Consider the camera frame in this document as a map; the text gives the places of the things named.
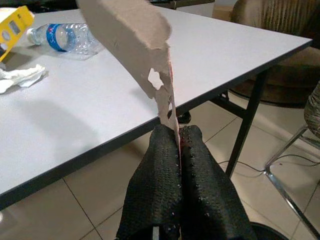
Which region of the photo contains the black round rubbish bin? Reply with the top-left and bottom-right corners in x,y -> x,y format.
249,222 -> 288,240

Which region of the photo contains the brown armchair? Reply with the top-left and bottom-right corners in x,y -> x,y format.
229,0 -> 320,106

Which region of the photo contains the clear plastic water bottle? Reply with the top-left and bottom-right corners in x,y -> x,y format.
26,22 -> 105,61

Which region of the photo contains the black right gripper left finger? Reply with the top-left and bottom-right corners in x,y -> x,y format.
116,124 -> 185,240

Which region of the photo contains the yellow cardboard box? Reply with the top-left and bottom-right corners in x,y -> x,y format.
0,5 -> 35,63

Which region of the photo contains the black metal table frame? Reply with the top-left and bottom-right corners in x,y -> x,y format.
174,69 -> 270,177

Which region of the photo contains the crumpled white tissue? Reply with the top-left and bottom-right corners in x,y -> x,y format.
0,63 -> 48,95

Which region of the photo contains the torn brown cardboard piece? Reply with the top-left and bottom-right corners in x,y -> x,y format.
76,0 -> 181,151

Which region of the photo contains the thin floor cable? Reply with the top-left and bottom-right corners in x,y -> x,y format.
217,153 -> 320,180

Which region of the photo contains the brown patterned fabric chair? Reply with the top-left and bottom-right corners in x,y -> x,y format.
264,82 -> 320,240

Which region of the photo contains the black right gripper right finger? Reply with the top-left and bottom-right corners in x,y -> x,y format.
178,125 -> 258,240

